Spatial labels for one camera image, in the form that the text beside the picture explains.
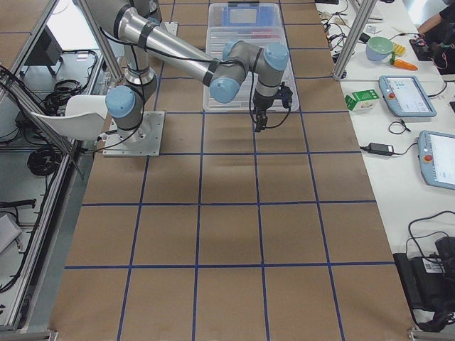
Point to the aluminium frame post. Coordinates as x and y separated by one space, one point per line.
359 22

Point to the black equipment lower right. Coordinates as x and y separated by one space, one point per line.
428 283

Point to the toy corn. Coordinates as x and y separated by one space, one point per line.
398 50

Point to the green white carton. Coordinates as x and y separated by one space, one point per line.
361 100

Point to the white plastic chair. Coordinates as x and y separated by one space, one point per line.
83 120

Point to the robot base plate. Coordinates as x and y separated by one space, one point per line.
146 141

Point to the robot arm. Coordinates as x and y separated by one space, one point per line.
122 20

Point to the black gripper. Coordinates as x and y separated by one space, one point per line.
262 105

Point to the aluminium frame left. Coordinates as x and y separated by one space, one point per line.
32 264

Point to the near teach pendant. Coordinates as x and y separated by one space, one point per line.
436 158

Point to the teach pendant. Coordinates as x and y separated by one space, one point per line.
405 97
436 158

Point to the clear plastic storage box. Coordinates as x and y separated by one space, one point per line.
236 15

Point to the far teach pendant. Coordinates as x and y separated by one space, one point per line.
405 97

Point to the black power adapter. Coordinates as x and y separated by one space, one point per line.
378 149

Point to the green blue bowl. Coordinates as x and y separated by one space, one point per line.
378 48

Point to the toy carrot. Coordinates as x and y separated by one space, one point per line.
402 64

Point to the person at table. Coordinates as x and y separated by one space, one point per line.
438 34

